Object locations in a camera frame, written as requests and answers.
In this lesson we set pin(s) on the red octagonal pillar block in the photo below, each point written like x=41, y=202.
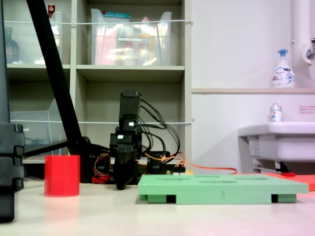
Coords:
x=62, y=175

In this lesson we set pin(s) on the black clamp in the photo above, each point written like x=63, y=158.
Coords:
x=153, y=167

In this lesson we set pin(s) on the beige shelf unit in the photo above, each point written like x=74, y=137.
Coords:
x=130, y=73

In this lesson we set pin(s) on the large clear storage bin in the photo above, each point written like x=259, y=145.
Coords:
x=130, y=49

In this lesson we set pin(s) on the pink folder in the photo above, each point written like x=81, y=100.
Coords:
x=104, y=46

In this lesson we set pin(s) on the clear slanted plastic bin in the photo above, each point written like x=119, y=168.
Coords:
x=29, y=132

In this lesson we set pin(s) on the green shape sorting board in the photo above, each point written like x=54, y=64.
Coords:
x=221, y=190

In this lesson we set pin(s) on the notched black stack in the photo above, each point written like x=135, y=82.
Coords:
x=11, y=157

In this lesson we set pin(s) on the clear bin with bottles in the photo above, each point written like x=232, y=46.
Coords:
x=29, y=44

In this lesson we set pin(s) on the dark glass bottle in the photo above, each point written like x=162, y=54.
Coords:
x=11, y=49

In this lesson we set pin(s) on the bottle with red cap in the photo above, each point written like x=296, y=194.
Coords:
x=51, y=9

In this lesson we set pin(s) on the small clear sanitizer bottle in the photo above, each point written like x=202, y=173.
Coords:
x=275, y=114

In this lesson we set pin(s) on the white sink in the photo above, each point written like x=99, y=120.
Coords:
x=283, y=145

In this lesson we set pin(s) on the small red piece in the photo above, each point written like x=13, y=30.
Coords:
x=288, y=174

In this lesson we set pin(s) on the white blue soap dispenser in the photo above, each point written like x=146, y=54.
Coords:
x=283, y=73

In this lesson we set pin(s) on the metal faucet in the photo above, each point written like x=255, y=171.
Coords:
x=310, y=51

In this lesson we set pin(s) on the dark grey post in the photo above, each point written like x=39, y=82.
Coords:
x=3, y=73

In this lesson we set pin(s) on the red text wall label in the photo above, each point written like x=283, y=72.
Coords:
x=307, y=109

